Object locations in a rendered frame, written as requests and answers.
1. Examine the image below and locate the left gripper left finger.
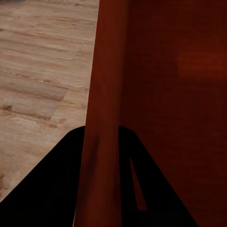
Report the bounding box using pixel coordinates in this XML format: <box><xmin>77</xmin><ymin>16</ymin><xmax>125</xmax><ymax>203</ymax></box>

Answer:
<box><xmin>0</xmin><ymin>126</ymin><xmax>85</xmax><ymax>227</ymax></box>

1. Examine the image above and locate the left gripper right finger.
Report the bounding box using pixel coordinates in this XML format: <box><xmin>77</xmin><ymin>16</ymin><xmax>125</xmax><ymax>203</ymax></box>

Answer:
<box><xmin>119</xmin><ymin>126</ymin><xmax>199</xmax><ymax>227</ymax></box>

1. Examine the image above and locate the storage box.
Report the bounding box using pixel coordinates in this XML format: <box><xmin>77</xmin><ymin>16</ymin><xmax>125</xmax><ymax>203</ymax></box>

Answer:
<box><xmin>73</xmin><ymin>0</ymin><xmax>227</xmax><ymax>227</ymax></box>

